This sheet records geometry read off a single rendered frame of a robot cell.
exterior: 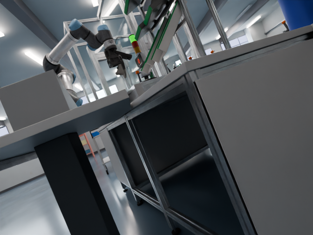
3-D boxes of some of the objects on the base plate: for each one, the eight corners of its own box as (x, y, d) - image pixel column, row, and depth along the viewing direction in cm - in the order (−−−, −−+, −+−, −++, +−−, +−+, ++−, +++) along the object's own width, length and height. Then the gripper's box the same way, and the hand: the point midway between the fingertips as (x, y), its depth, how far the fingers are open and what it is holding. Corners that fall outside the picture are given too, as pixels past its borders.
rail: (140, 100, 109) (132, 83, 109) (111, 121, 189) (106, 111, 189) (148, 98, 111) (141, 80, 111) (116, 119, 192) (112, 109, 192)
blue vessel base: (317, 26, 102) (298, -22, 102) (288, 41, 116) (271, -1, 116) (330, 22, 109) (312, -23, 108) (300, 37, 123) (285, -3, 123)
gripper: (102, 53, 127) (115, 82, 127) (105, 46, 119) (118, 78, 119) (114, 50, 131) (126, 79, 131) (117, 44, 123) (130, 74, 123)
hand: (125, 75), depth 126 cm, fingers closed
